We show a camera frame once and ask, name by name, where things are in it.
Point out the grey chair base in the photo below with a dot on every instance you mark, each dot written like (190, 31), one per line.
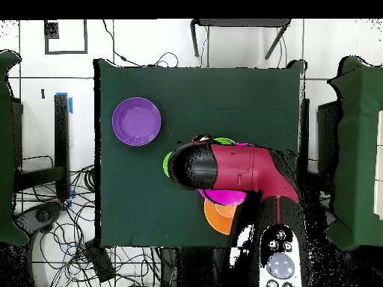
(42, 215)

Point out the orange bowl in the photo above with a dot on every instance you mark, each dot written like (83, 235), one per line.
(220, 219)

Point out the black stand with blue tape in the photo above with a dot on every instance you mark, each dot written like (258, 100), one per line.
(61, 134)

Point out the large green bowl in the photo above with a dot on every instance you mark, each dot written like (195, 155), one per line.
(224, 140)

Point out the pink bowl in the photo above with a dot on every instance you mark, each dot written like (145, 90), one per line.
(224, 196)

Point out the white box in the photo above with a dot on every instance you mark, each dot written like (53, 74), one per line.
(379, 164)

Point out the dark green tablecloth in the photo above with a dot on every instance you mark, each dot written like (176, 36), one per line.
(194, 89)

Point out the small green bowl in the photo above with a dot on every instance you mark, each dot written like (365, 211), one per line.
(166, 164)

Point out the purple bowl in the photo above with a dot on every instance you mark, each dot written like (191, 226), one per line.
(136, 121)

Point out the black metal frame stool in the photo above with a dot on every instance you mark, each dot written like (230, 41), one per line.
(239, 22)

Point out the green cloth covered table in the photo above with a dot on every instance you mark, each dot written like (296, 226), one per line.
(356, 149)
(6, 149)

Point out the black power box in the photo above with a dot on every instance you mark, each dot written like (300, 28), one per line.
(100, 260)

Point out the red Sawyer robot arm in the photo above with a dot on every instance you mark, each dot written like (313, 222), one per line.
(239, 167)

